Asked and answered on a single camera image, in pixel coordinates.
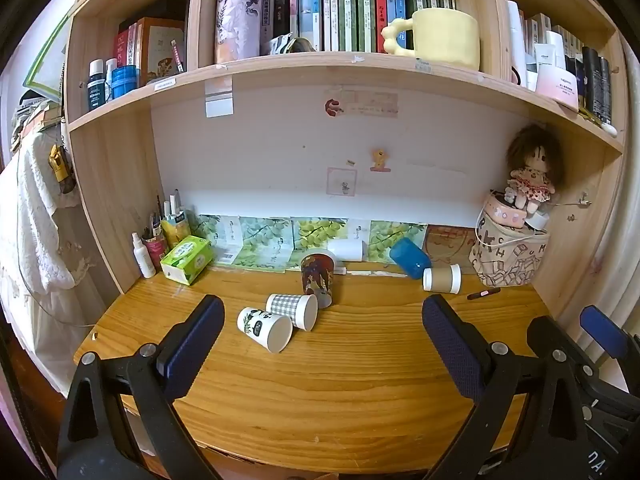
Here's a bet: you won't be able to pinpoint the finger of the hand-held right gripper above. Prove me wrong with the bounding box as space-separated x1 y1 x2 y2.
527 315 599 392
579 304 640 392

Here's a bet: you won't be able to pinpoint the grey checkered paper cup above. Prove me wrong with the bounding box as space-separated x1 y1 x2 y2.
265 292 319 332

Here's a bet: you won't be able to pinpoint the letter print storage bag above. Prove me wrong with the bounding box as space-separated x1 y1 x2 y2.
469 220 551 289

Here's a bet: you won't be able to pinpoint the white floral cylinder tin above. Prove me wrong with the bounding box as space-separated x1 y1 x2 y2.
214 0 262 65

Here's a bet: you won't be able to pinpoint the pink cosmetic jar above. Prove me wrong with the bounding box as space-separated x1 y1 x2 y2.
534 70 580 109

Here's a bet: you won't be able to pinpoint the pink square sticker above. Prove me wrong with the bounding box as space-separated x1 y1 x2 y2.
326 167 359 197

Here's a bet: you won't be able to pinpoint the yellow toy excavator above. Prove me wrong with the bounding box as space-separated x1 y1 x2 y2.
48 144 76 194

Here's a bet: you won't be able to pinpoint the white spray bottle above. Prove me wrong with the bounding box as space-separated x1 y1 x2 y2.
131 232 157 279

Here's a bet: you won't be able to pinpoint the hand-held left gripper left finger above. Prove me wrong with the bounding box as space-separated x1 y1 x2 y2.
56 294 226 480

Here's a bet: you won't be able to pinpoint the green tissue box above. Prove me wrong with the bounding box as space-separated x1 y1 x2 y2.
160 235 214 286

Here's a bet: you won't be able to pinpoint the brown haired doll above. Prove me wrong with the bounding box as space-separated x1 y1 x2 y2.
503 124 566 215

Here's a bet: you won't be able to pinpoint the green leaf print card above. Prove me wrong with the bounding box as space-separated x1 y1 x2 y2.
234 217 294 272
368 220 429 262
292 217 349 252
192 214 243 262

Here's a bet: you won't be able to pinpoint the brown cartoon card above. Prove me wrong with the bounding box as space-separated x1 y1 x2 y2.
424 225 479 275

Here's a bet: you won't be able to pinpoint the red pen holder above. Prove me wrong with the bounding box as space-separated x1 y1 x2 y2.
142 232 169 262

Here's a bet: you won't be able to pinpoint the dark green bottle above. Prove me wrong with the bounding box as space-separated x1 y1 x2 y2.
87 59 107 114

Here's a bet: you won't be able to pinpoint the crumpled foil packet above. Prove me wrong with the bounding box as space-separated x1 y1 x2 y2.
269 32 317 56

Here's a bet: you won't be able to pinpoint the dark red patterned cup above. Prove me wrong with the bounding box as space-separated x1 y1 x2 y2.
300 252 336 309

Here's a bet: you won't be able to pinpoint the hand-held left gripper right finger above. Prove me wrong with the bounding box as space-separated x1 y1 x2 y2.
421 294 592 480

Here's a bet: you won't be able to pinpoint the yellow mug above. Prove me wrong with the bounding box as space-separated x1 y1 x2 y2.
380 8 481 72

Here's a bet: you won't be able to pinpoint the blue jar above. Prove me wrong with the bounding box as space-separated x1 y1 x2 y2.
110 65 142 100

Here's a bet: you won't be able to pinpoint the blue cup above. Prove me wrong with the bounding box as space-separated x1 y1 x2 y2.
389 237 432 279

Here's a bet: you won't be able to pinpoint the white cosmetic tube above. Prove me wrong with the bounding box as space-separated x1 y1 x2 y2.
532 42 559 92

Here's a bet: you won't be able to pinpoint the white panda print cup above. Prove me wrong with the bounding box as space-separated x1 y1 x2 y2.
237 306 294 354

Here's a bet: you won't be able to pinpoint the orange illustrated box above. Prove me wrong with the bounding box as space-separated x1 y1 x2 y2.
135 17 187 87

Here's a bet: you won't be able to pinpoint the red books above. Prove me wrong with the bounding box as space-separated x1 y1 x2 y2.
114 21 139 68

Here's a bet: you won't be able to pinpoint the wooden bookshelf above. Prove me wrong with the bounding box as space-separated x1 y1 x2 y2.
64 0 629 321

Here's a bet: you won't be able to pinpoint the plain white paper cup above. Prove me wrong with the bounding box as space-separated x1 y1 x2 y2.
327 239 366 264

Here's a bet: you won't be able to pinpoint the black cosmetic tubes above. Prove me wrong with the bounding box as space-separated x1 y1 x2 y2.
581 47 614 127

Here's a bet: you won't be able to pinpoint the pink round box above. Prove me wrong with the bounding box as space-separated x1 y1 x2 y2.
482 191 529 229

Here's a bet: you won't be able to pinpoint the white lace cloth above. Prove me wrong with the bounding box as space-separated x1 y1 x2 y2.
0 129 98 396

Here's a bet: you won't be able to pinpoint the brown paper cup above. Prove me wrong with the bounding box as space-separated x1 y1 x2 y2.
422 263 462 293

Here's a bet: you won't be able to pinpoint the tall white bottle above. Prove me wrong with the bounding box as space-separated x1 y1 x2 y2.
505 0 529 86

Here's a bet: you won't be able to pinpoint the row of books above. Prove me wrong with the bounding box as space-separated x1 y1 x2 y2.
260 0 458 54

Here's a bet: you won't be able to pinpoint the green framed picture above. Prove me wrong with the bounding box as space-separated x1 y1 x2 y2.
22 9 72 102

